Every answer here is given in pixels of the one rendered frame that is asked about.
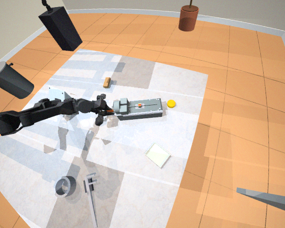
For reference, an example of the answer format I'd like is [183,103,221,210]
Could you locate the small tan block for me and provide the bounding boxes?
[103,77,111,88]

